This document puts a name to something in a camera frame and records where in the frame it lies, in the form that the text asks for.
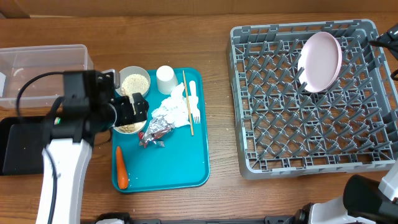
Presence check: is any black plastic waste bin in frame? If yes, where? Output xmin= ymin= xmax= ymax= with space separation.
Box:
xmin=1 ymin=116 xmax=44 ymax=175

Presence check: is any orange carrot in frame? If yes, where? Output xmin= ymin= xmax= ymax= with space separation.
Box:
xmin=116 ymin=146 xmax=129 ymax=190

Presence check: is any pink round plate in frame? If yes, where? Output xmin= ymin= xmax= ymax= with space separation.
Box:
xmin=297 ymin=32 xmax=343 ymax=93

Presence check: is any wooden chopstick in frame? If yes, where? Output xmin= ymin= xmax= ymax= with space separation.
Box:
xmin=182 ymin=70 xmax=194 ymax=136

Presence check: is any silver red foil wrapper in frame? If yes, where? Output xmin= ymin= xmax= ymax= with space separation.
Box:
xmin=139 ymin=116 xmax=175 ymax=148

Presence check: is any white plastic fork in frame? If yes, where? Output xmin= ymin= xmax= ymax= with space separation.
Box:
xmin=189 ymin=80 xmax=201 ymax=124

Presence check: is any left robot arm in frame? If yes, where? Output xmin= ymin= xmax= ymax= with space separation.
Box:
xmin=36 ymin=70 xmax=149 ymax=223

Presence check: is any white bowl with peanuts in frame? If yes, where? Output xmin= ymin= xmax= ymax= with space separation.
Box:
xmin=113 ymin=121 xmax=147 ymax=134

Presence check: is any grey bowl with rice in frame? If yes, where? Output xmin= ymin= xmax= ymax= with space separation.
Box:
xmin=116 ymin=66 xmax=150 ymax=98

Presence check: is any crumpled white napkin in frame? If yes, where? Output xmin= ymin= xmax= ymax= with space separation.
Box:
xmin=152 ymin=83 xmax=190 ymax=128

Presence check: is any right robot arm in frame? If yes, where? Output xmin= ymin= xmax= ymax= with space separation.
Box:
xmin=264 ymin=24 xmax=397 ymax=223

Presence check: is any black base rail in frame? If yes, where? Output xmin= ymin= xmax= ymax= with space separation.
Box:
xmin=90 ymin=212 xmax=295 ymax=224

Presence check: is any grey dishwasher rack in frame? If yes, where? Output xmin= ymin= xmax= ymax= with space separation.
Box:
xmin=226 ymin=19 xmax=397 ymax=179

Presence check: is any clear plastic storage bin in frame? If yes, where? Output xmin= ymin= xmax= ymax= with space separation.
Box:
xmin=1 ymin=44 xmax=94 ymax=109

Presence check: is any teal serving tray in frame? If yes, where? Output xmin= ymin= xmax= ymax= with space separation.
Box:
xmin=112 ymin=67 xmax=210 ymax=194

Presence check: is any white plastic cup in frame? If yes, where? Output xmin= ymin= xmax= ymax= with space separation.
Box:
xmin=156 ymin=65 xmax=178 ymax=95

